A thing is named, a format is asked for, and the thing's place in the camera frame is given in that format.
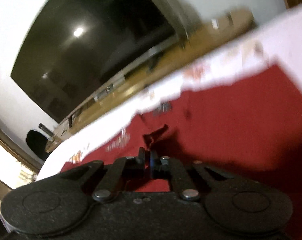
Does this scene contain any black curved television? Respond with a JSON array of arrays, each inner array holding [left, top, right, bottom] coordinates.
[[11, 0, 175, 122]]

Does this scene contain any wooden window frame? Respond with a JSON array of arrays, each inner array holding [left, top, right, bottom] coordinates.
[[0, 129, 42, 173]]

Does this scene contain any red knitted garment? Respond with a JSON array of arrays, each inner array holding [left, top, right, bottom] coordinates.
[[64, 65, 302, 239]]

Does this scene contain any grey cylindrical lamp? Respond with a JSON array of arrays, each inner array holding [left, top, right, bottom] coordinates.
[[156, 0, 190, 41]]

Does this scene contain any silver set-top box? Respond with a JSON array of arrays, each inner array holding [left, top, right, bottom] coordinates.
[[93, 77, 125, 102]]

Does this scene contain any black remote control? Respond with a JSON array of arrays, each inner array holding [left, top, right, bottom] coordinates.
[[38, 123, 54, 136]]

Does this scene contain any white floral bed sheet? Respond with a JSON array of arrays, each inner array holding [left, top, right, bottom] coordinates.
[[37, 4, 302, 180]]

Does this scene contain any wooden tv stand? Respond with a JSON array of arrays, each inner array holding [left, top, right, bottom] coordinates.
[[45, 7, 255, 152]]

